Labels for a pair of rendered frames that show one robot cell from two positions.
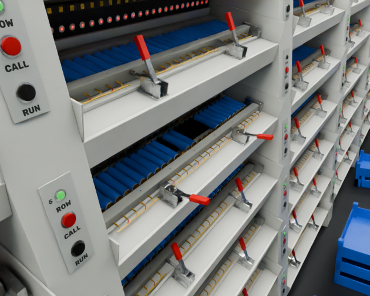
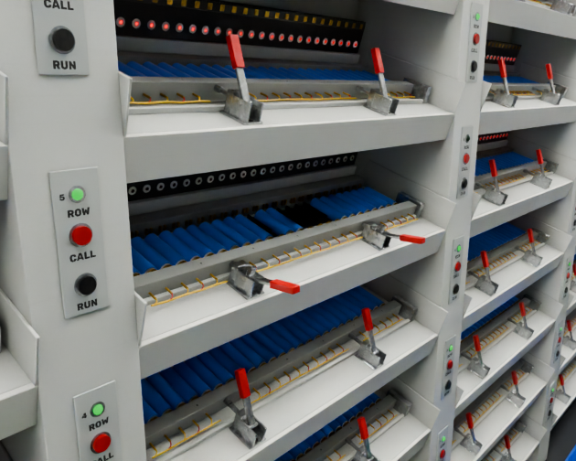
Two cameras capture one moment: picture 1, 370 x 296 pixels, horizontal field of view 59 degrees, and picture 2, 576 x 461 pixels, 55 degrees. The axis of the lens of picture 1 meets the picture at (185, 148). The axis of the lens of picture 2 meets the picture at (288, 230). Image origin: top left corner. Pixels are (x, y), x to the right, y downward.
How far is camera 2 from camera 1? 0.16 m
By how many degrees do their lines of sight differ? 12
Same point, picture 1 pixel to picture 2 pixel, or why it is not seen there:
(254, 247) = (384, 444)
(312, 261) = not seen: outside the picture
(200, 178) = (298, 274)
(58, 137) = (91, 115)
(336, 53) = (567, 169)
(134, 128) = (202, 149)
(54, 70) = (105, 27)
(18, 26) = not seen: outside the picture
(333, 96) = (559, 239)
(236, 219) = (354, 374)
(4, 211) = not seen: outside the picture
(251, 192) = (389, 343)
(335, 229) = not seen: outside the picture
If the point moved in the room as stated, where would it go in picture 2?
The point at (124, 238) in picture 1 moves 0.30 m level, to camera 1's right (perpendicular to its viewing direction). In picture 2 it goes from (160, 317) to (461, 326)
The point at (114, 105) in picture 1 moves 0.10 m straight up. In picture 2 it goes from (182, 116) to (177, 10)
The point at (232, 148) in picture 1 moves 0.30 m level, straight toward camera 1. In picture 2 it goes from (360, 250) to (327, 338)
